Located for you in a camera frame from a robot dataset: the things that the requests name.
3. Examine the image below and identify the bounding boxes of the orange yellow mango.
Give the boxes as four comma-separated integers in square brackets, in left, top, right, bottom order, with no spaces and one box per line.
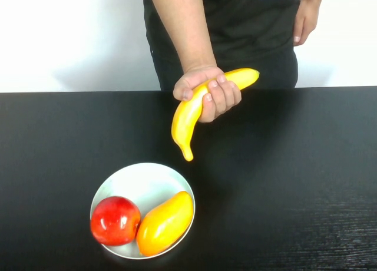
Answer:
[135,190,195,257]

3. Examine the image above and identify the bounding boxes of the yellow banana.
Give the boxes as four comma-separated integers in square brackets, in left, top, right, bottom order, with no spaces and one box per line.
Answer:
[171,67,260,162]

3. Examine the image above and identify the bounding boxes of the white round bowl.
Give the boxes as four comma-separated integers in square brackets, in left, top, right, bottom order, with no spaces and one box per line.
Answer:
[90,162,196,260]

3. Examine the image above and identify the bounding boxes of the person's right hand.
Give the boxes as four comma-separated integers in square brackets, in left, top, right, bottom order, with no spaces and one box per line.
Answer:
[173,65,243,124]

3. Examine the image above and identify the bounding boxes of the red apple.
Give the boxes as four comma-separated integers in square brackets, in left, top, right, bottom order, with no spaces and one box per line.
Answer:
[90,196,142,247]

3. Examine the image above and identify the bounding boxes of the person's black t-shirt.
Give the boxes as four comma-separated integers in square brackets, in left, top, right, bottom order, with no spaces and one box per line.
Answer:
[143,0,309,63]

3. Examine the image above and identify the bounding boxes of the person's right forearm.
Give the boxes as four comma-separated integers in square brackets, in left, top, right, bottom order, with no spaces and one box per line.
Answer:
[148,0,219,74]

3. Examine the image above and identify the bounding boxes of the person's left hand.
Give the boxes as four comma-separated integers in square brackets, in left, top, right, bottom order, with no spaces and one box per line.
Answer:
[293,0,320,47]

